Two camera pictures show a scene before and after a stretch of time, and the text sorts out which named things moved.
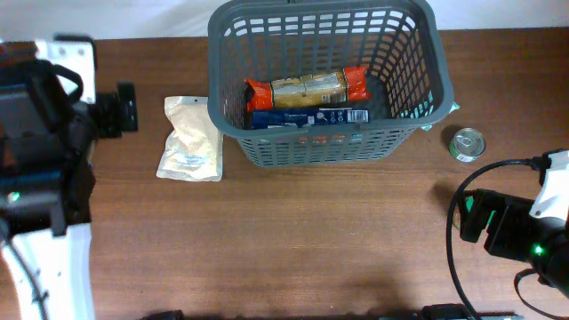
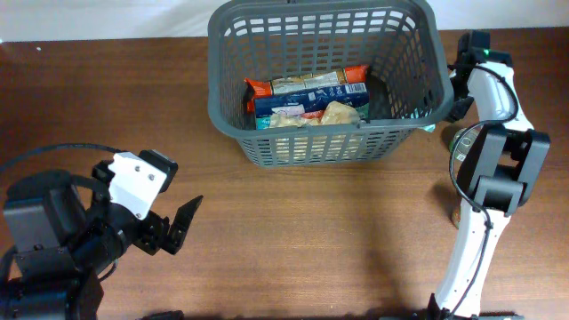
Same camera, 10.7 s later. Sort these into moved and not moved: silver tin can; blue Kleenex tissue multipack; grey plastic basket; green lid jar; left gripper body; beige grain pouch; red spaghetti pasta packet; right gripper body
Moved: blue Kleenex tissue multipack; beige grain pouch; right gripper body; left gripper body
Not moved: silver tin can; red spaghetti pasta packet; grey plastic basket; green lid jar
